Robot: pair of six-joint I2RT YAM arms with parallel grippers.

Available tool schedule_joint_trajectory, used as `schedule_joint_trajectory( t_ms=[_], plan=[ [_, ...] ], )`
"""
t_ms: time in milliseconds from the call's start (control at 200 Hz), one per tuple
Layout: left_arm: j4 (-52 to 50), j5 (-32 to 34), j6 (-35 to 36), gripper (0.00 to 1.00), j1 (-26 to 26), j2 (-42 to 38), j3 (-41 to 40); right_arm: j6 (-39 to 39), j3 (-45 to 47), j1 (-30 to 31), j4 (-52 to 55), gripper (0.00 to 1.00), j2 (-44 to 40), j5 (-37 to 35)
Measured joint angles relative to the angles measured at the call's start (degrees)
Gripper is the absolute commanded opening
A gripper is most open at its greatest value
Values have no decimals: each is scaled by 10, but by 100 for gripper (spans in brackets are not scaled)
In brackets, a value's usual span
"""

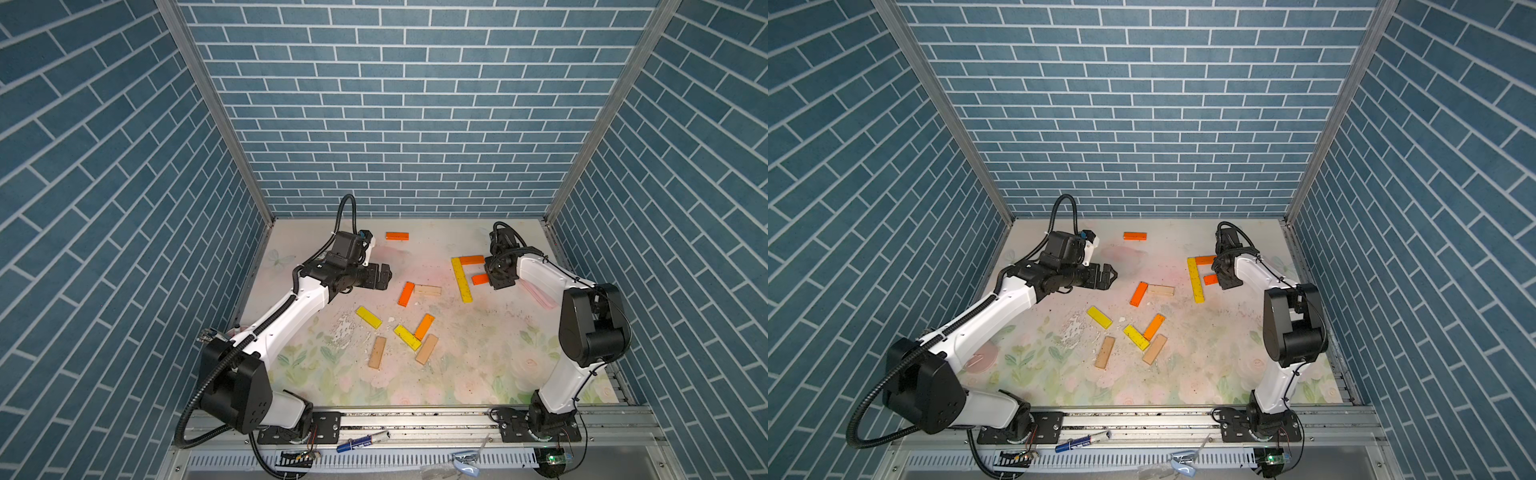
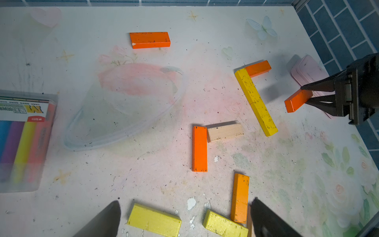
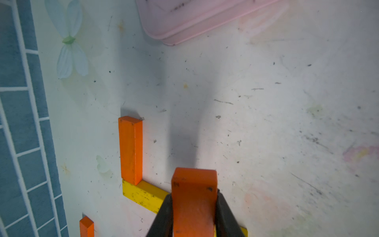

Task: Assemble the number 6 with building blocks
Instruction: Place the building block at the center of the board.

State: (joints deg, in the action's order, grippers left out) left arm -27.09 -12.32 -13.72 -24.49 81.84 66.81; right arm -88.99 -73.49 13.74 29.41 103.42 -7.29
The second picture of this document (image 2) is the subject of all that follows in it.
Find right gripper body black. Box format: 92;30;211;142
336;53;379;125

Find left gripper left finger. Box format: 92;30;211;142
74;200;121;237

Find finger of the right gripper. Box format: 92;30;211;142
306;97;338;116
301;71;346;92

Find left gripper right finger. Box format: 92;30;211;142
250;197;301;237

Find yellow block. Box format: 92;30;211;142
203;209;248;237
235;68;261;104
250;100;278;137
127;203;182;237

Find natural wood block lower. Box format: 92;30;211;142
247;205;255;237

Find natural wood block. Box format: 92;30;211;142
207;123;244;142
247;205;255;237

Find pink eraser box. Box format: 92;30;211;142
290;55;329;86

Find light orange block centre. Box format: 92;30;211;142
231;173;250;224

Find natural wood block centre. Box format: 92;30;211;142
207;123;244;142

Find clear plastic lid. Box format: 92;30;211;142
64;63;187;151

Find chalk box coloured sticks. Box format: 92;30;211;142
1;90;58;193

